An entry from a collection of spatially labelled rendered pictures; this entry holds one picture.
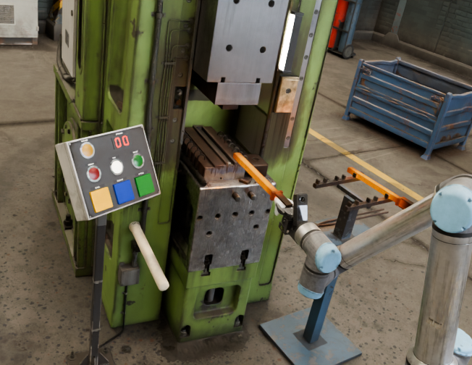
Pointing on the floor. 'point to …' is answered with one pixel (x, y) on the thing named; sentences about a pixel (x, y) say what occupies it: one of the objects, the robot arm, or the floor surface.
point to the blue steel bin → (413, 103)
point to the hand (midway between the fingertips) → (279, 197)
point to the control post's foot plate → (104, 357)
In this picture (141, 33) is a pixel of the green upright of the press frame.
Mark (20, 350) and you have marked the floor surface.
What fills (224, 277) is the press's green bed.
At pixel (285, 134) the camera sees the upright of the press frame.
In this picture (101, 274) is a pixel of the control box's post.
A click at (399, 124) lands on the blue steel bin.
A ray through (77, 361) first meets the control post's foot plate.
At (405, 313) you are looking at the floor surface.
